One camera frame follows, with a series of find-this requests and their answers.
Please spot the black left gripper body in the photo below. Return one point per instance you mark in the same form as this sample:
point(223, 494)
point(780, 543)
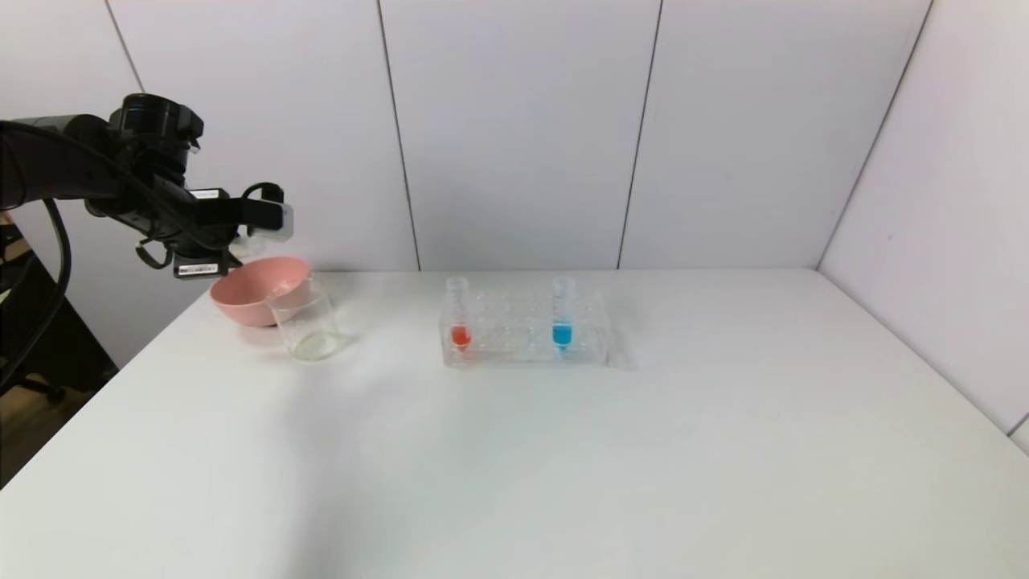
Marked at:
point(198, 268)

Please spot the test tube with blue pigment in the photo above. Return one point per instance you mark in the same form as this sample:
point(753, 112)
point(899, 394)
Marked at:
point(562, 334)

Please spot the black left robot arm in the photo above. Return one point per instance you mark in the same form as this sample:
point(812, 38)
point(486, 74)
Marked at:
point(56, 161)

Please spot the clear glass beaker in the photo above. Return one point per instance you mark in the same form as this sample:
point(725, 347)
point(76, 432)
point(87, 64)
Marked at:
point(313, 338)

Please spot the test tube with red pigment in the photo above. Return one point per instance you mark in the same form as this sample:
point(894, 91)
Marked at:
point(461, 335)

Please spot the clear acrylic test tube rack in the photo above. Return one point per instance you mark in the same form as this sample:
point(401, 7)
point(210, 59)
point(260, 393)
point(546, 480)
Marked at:
point(514, 350)

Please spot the pink plastic bowl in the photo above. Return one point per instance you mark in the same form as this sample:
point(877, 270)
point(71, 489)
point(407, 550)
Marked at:
point(253, 297)

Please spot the black background furniture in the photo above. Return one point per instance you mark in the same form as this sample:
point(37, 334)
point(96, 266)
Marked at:
point(56, 346)

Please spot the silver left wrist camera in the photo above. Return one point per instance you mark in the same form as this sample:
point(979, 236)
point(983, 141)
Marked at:
point(273, 221)

